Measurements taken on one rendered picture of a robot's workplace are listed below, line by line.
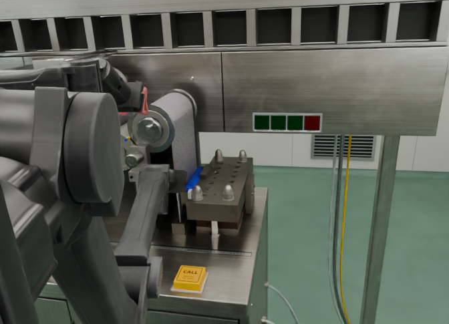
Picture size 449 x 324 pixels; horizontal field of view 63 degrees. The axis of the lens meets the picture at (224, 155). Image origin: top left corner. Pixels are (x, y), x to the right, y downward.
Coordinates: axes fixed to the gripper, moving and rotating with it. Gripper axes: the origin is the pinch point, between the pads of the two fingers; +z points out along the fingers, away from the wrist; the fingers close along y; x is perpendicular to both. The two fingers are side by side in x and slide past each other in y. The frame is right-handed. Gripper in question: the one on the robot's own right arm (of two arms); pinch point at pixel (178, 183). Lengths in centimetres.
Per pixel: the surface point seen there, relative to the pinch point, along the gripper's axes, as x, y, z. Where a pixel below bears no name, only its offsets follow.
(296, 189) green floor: 16, 39, 245
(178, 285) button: -27.4, 7.7, -17.5
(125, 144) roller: 10.7, -15.3, -7.9
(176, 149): 10.2, 0.2, -4.6
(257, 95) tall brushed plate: 34.3, 22.3, 16.0
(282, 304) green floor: -59, 32, 112
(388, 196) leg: 2, 75, 53
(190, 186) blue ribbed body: -0.4, 2.9, 4.1
